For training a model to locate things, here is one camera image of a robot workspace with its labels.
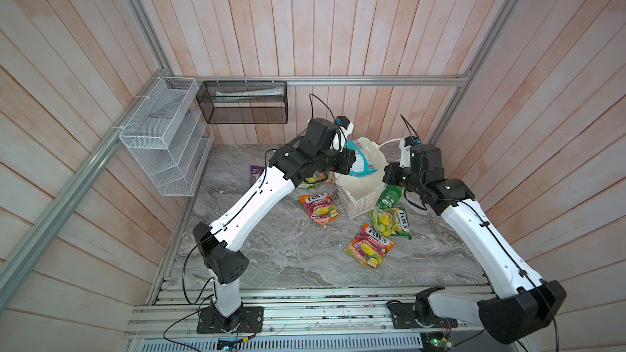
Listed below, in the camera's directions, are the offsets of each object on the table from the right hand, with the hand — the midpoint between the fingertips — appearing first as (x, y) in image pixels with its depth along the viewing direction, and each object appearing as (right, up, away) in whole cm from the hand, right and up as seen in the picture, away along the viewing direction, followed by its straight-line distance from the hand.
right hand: (383, 166), depth 77 cm
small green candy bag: (+10, -12, +23) cm, 28 cm away
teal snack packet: (-8, 0, -6) cm, 10 cm away
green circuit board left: (-48, -54, -6) cm, 72 cm away
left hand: (-11, +1, -8) cm, 13 cm away
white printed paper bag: (-9, -9, -2) cm, 13 cm away
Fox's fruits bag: (-19, -16, +18) cm, 31 cm away
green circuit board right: (+13, -53, -6) cm, 55 cm away
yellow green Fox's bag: (+7, -21, +14) cm, 26 cm away
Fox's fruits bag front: (-2, -29, +9) cm, 30 cm away
